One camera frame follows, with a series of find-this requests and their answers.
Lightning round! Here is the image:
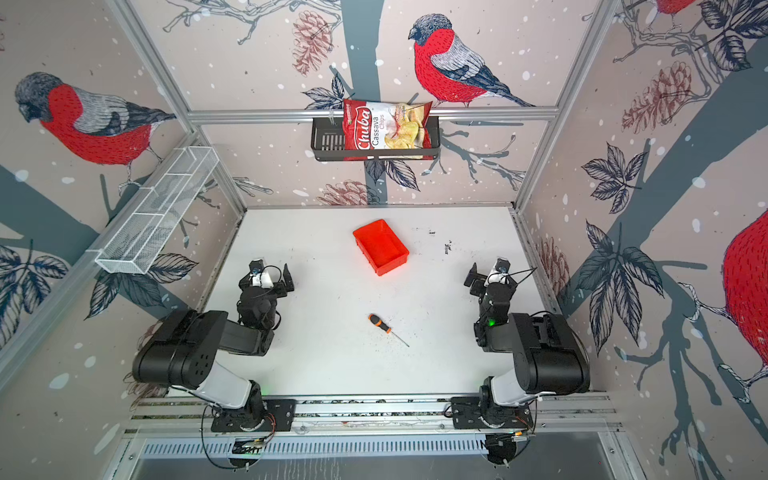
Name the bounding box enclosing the orange black handled screwdriver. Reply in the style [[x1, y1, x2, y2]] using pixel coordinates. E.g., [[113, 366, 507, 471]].
[[368, 314, 410, 347]]

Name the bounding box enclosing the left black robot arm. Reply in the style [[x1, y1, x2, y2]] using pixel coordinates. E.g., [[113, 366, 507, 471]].
[[132, 259, 296, 433]]

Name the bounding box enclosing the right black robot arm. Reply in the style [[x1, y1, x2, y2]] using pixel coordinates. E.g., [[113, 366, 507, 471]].
[[464, 257, 590, 428]]

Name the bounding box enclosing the red plastic bin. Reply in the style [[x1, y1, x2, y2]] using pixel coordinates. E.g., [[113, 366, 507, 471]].
[[353, 219, 410, 277]]

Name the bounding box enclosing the red cassava chips bag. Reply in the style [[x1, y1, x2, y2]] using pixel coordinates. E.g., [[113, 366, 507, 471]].
[[342, 99, 439, 159]]

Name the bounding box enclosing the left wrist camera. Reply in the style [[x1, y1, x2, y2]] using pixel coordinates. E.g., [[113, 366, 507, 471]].
[[247, 259, 274, 289]]

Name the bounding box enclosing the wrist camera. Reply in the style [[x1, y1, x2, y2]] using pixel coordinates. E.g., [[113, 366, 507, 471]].
[[485, 257, 510, 285], [247, 259, 274, 289]]

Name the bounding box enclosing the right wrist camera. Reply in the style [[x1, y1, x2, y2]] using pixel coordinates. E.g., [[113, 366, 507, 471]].
[[485, 257, 510, 285]]

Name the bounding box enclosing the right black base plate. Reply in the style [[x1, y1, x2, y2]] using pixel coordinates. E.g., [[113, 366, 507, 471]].
[[445, 396, 534, 430]]

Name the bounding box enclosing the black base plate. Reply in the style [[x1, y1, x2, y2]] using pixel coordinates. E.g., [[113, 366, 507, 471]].
[[211, 398, 297, 434], [445, 396, 534, 430]]

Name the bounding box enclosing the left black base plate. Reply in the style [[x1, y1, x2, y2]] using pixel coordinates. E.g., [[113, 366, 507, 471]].
[[211, 398, 297, 434]]

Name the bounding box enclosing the white wire mesh shelf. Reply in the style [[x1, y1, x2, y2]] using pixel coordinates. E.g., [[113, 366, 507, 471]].
[[95, 146, 219, 274]]

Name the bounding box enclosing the black wall basket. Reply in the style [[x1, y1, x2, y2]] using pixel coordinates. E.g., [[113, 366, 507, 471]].
[[310, 116, 441, 162]]

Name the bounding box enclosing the aluminium mounting rail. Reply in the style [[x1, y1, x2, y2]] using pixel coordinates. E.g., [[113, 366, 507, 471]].
[[123, 393, 624, 436]]

